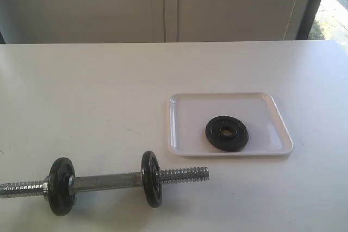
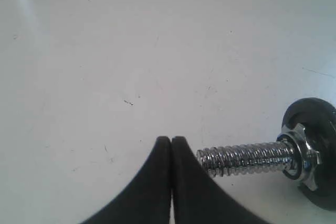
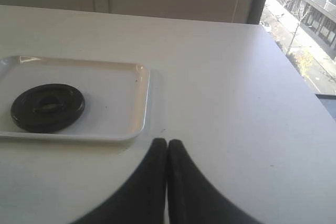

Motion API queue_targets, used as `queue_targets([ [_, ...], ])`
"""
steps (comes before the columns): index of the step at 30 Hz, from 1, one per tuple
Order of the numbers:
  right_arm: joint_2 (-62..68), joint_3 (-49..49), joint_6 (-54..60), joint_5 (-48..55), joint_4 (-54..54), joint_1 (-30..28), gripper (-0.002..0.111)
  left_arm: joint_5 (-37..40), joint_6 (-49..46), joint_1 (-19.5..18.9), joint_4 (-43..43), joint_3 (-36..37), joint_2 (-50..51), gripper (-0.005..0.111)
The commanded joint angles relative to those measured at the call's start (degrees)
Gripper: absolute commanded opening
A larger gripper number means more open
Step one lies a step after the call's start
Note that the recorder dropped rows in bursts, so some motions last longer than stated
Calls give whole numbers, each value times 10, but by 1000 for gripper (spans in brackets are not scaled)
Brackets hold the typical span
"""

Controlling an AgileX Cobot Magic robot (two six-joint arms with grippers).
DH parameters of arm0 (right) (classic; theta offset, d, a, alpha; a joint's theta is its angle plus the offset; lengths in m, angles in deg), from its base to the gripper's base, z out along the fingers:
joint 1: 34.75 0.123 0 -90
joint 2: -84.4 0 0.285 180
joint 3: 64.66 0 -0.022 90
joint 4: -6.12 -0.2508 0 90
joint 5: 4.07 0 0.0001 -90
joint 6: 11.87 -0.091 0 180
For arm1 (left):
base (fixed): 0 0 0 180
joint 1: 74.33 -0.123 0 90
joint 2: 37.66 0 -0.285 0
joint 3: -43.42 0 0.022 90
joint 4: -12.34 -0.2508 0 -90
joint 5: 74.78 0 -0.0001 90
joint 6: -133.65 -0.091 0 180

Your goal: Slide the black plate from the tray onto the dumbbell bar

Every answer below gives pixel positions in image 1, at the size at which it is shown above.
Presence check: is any chrome threaded dumbbell bar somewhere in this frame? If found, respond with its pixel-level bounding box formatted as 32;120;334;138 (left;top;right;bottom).
1;167;210;198

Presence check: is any white rectangular plastic tray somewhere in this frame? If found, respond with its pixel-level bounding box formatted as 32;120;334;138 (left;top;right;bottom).
169;92;294;157

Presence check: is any chrome star collar nut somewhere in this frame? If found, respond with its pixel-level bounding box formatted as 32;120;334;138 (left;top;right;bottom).
42;175;51;201

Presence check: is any black window frame post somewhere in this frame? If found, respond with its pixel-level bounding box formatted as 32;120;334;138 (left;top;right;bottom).
295;0;321;40

